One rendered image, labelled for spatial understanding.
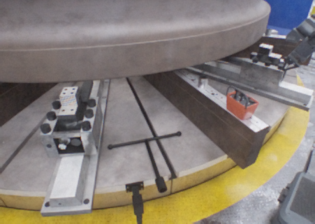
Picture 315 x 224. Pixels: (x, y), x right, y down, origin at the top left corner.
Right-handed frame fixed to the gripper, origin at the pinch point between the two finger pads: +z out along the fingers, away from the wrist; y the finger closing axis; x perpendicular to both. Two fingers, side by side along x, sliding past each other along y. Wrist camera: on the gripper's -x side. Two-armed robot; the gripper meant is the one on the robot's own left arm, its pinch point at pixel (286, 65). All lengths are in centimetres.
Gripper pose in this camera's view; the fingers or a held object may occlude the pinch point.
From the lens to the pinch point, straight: 119.8
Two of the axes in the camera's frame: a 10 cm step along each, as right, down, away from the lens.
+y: -6.7, 4.2, -6.1
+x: 6.4, 7.4, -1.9
